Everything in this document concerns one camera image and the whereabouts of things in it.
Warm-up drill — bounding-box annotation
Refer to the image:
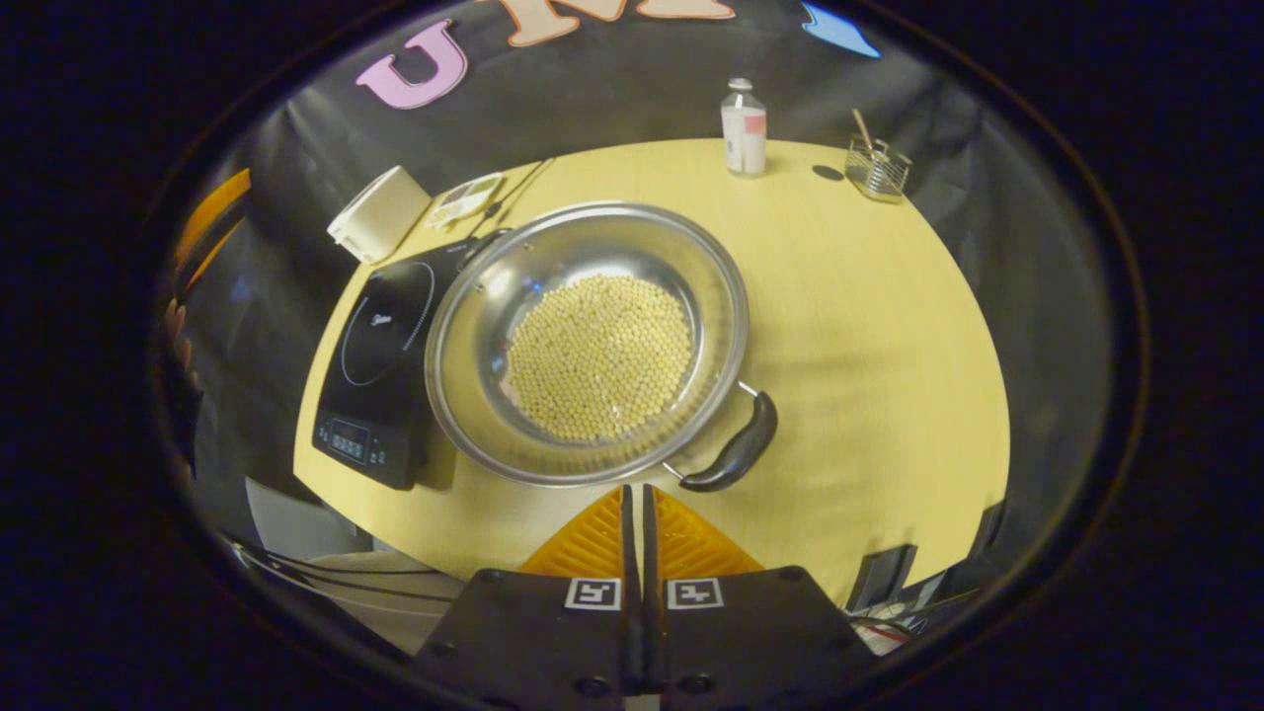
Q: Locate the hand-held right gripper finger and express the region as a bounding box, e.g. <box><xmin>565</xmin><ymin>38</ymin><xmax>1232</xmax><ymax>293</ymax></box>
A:
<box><xmin>413</xmin><ymin>483</ymin><xmax>644</xmax><ymax>710</ymax></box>
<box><xmin>642</xmin><ymin>483</ymin><xmax>877</xmax><ymax>710</ymax></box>

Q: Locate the black induction cooktop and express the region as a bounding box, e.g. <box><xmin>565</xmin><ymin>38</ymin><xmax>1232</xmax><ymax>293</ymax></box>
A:
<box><xmin>311</xmin><ymin>228</ymin><xmax>514</xmax><ymax>493</ymax></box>

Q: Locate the steel pot with black handles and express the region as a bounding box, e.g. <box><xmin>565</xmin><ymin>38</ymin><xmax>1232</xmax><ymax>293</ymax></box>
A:
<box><xmin>424</xmin><ymin>200</ymin><xmax>780</xmax><ymax>494</ymax></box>

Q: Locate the white toaster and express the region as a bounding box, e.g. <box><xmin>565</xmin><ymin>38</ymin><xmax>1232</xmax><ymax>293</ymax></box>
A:
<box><xmin>326</xmin><ymin>164</ymin><xmax>434</xmax><ymax>266</ymax></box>

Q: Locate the white divided plate with beans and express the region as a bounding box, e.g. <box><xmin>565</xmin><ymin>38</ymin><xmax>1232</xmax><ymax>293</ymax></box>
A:
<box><xmin>426</xmin><ymin>171</ymin><xmax>508</xmax><ymax>231</ymax></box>

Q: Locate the heap of yellow soybeans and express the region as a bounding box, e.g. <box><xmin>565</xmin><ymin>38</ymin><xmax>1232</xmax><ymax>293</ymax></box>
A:
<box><xmin>506</xmin><ymin>273</ymin><xmax>695</xmax><ymax>444</ymax></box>

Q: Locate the small clear bottle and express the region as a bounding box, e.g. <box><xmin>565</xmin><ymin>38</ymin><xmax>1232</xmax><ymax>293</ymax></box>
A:
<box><xmin>719</xmin><ymin>77</ymin><xmax>768</xmax><ymax>179</ymax></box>

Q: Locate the thin black cable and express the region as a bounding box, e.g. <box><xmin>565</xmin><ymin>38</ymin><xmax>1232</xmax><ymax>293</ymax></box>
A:
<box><xmin>225</xmin><ymin>533</ymin><xmax>465</xmax><ymax>605</ymax></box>

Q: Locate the black power cable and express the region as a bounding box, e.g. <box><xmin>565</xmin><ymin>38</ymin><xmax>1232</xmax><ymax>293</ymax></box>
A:
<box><xmin>472</xmin><ymin>156</ymin><xmax>557</xmax><ymax>240</ymax></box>

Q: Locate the small wire basket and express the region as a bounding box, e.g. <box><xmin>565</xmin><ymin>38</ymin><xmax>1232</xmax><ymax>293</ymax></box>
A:
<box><xmin>844</xmin><ymin>134</ymin><xmax>913</xmax><ymax>204</ymax></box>

